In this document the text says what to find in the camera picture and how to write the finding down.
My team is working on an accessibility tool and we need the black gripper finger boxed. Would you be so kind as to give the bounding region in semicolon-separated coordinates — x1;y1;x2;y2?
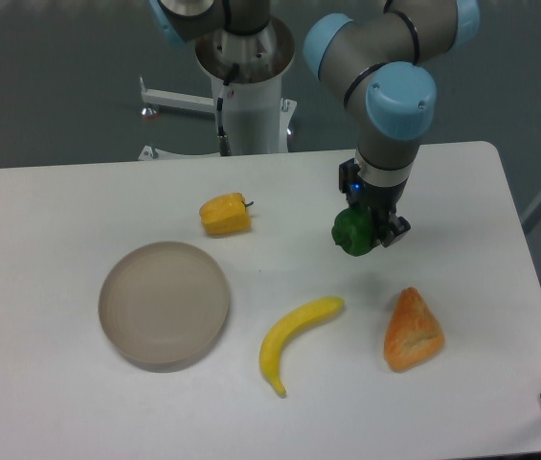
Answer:
370;209;411;248

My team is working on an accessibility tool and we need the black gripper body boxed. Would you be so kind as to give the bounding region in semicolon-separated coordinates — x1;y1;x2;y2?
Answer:
338;160;405;214

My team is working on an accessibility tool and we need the green bell pepper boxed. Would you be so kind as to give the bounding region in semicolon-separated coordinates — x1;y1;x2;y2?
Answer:
331;207;375;257

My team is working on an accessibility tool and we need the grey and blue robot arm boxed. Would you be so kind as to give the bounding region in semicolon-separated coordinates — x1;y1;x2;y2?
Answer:
149;1;480;257

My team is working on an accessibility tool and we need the yellow bell pepper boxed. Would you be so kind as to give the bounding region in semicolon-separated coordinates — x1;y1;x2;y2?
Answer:
199;193;253;237

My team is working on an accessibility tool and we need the orange triangular pastry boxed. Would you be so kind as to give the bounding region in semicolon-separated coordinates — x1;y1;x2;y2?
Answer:
384;287;445;372

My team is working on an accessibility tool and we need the yellow banana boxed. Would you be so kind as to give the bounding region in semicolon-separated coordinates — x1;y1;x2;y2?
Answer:
259;296;345;398

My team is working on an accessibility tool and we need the beige round plate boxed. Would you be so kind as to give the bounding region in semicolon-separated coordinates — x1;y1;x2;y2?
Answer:
98;241;231;372

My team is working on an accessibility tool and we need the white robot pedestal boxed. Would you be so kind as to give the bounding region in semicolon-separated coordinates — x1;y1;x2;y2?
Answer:
139;16;297;156

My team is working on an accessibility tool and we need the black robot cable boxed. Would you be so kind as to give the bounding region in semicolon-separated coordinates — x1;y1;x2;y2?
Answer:
215;62;240;157

